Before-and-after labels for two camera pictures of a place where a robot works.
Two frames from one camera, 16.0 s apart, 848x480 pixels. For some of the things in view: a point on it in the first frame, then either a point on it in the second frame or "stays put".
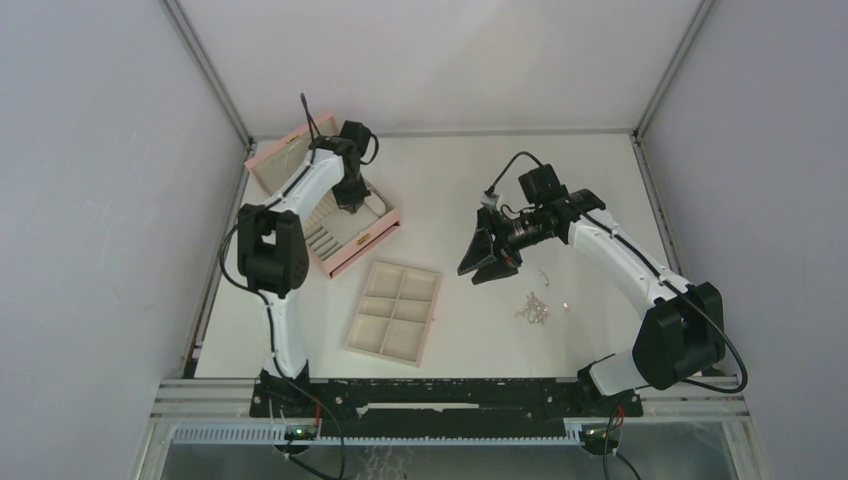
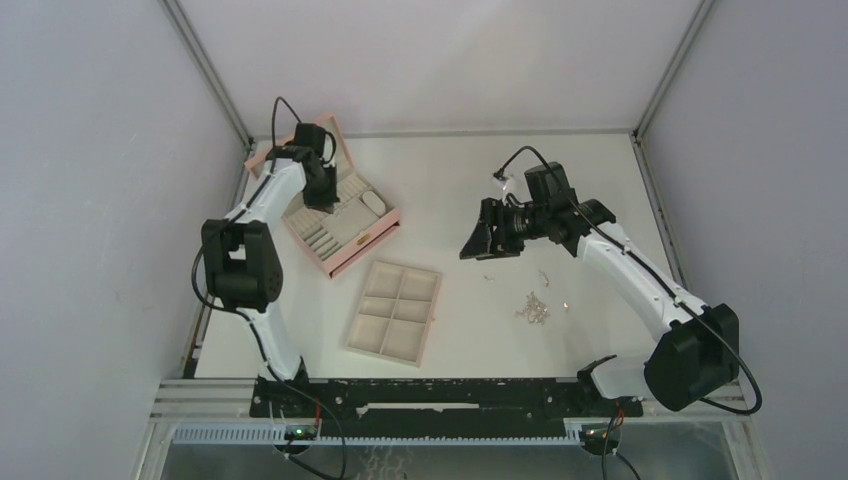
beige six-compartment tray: x=394 y=314 stays put
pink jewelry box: x=336 y=236 stays put
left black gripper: x=351 y=203 to x=324 y=203
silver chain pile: x=535 y=311 stays put
